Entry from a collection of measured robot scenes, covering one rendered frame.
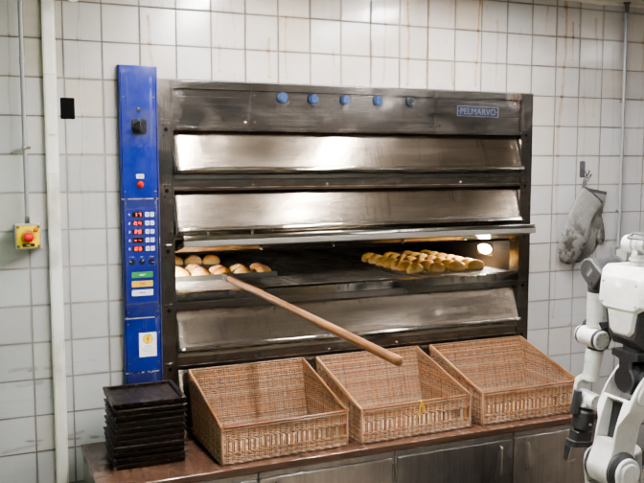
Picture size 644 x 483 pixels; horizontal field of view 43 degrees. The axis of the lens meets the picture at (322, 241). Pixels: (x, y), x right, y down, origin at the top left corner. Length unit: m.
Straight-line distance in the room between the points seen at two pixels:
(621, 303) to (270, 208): 1.54
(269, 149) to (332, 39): 0.59
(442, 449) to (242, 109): 1.72
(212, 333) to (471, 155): 1.56
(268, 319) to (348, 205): 0.65
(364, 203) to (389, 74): 0.62
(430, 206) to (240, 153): 1.01
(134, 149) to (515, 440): 2.10
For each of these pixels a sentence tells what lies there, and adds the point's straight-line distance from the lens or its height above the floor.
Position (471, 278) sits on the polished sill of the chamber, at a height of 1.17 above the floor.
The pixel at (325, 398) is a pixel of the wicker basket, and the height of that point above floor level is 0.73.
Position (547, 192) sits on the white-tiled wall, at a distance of 4.43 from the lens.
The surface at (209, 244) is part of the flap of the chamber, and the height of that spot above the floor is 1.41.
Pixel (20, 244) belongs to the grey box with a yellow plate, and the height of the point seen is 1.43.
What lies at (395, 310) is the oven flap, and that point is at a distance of 4.01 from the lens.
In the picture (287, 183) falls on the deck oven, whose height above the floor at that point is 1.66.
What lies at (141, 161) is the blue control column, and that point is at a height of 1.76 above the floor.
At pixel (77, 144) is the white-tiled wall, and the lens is 3.48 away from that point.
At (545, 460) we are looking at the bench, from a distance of 3.99.
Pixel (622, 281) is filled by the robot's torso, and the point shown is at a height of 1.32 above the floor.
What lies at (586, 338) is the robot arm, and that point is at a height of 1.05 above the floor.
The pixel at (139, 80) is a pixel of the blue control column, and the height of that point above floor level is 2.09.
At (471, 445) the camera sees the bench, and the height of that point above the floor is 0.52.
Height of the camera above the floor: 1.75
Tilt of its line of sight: 6 degrees down
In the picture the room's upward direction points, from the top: straight up
